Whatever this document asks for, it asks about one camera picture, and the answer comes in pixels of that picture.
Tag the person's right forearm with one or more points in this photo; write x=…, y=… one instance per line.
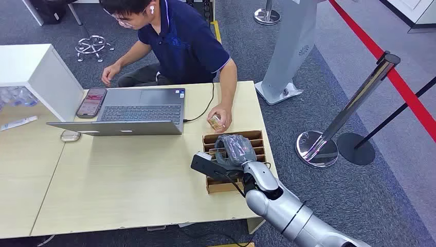
x=133, y=56

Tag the white earbud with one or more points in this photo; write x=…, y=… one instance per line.
x=152, y=9

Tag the eyeglasses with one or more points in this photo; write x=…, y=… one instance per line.
x=121, y=21

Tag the chrome chair base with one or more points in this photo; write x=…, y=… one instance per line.
x=91, y=46

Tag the grey open laptop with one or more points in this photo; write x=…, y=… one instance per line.
x=143, y=109

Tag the person's right hand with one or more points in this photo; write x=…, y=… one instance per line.
x=109, y=73

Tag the white cabinet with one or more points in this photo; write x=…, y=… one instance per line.
x=37, y=71

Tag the person's left forearm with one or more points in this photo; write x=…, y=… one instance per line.
x=229, y=85

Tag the white counter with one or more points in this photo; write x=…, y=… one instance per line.
x=408, y=10

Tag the white tube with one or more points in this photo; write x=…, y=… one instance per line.
x=18, y=123

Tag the chrome stanchion post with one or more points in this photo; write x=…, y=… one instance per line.
x=357, y=99
x=267, y=15

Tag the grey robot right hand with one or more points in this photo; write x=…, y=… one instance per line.
x=238, y=148

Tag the clear plastic water bottles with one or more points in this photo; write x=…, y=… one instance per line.
x=17, y=96

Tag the person's left hand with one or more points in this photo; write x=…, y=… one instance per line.
x=223, y=115

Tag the small pale card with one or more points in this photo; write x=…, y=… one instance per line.
x=215, y=123

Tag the black stanchion post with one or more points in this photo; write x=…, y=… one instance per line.
x=356, y=149

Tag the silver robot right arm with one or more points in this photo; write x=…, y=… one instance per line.
x=289, y=211

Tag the red barrier belt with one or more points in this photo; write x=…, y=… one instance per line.
x=405, y=90

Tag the yellow floor tape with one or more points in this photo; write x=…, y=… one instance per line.
x=216, y=31

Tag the grey earbud case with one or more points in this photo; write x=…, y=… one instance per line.
x=70, y=136

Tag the black bag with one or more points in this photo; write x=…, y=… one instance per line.
x=49, y=11

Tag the grey kiosk stand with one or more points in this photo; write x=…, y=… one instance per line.
x=293, y=44

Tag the wooden slotted card holder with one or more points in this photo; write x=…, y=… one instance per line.
x=213, y=185

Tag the black smartphone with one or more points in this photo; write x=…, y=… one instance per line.
x=91, y=103

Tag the person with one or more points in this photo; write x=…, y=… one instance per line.
x=185, y=44

